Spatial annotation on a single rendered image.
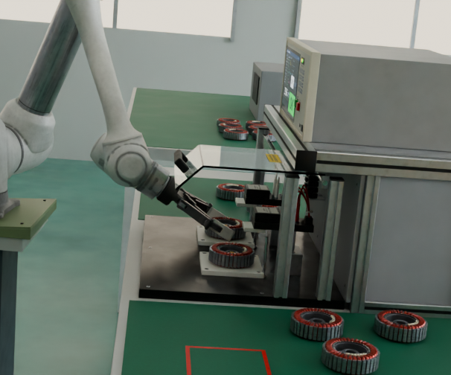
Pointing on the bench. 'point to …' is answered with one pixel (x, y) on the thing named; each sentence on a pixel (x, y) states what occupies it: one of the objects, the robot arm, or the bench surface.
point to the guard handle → (181, 161)
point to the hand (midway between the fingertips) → (225, 227)
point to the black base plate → (246, 296)
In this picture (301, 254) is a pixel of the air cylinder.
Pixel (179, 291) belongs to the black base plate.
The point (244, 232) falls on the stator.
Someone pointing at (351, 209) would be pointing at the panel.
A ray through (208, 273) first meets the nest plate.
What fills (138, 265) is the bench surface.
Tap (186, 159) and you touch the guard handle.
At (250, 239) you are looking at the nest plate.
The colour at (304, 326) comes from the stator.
